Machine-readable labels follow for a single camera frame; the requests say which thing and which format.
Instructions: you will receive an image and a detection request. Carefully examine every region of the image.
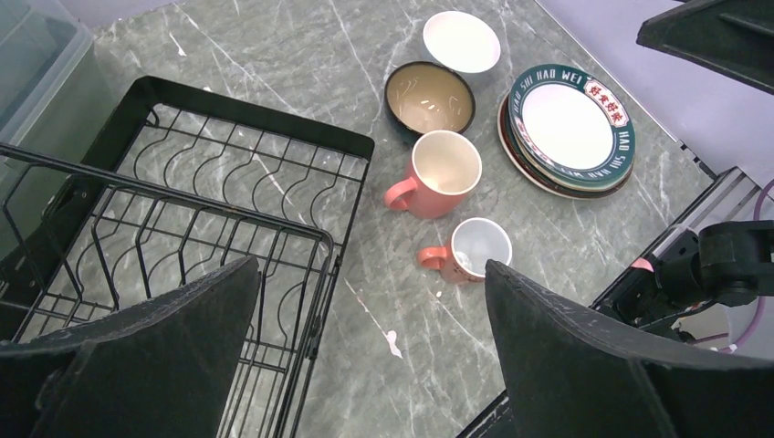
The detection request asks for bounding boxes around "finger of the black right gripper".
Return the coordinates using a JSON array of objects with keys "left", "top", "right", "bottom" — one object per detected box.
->
[{"left": 636, "top": 0, "right": 773, "bottom": 94}]

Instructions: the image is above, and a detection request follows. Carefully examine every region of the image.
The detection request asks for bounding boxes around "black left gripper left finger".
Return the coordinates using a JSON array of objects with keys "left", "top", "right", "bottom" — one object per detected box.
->
[{"left": 1, "top": 256, "right": 261, "bottom": 437}]

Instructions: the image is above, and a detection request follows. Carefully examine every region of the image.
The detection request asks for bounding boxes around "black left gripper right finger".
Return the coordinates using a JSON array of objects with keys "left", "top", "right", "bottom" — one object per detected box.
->
[{"left": 485, "top": 260, "right": 773, "bottom": 437}]

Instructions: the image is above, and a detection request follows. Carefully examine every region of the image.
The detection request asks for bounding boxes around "black wire dish rack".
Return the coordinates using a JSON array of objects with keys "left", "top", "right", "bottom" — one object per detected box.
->
[{"left": 1, "top": 76, "right": 374, "bottom": 437}]

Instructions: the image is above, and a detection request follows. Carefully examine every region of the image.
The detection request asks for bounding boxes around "dark blue tan bowl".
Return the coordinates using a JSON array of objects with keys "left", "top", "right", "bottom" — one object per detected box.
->
[{"left": 383, "top": 61, "right": 476, "bottom": 136}]

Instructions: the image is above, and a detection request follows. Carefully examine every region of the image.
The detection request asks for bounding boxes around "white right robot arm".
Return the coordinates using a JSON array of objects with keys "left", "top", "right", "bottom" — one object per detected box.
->
[{"left": 591, "top": 1, "right": 773, "bottom": 340}]

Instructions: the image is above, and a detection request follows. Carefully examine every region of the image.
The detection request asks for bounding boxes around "small pink mug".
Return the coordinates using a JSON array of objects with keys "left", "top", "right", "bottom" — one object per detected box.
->
[{"left": 416, "top": 217, "right": 513, "bottom": 284}]

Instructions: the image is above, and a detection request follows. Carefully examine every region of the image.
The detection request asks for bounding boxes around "green rimmed white plate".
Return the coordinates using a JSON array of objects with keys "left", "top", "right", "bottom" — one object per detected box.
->
[{"left": 504, "top": 64, "right": 635, "bottom": 196}]

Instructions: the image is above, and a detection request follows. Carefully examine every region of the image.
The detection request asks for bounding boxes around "large pink mug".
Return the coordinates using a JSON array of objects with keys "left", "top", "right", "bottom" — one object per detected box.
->
[{"left": 383, "top": 130, "right": 483, "bottom": 219}]

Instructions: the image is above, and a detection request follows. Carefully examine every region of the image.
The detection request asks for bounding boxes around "white ceramic bowl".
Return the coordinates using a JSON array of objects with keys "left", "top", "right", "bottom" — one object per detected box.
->
[{"left": 422, "top": 10, "right": 501, "bottom": 75}]

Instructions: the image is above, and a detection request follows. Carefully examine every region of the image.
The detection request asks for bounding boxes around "clear plastic storage box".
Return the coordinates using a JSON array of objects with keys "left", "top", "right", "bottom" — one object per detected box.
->
[{"left": 0, "top": 0, "right": 122, "bottom": 256}]

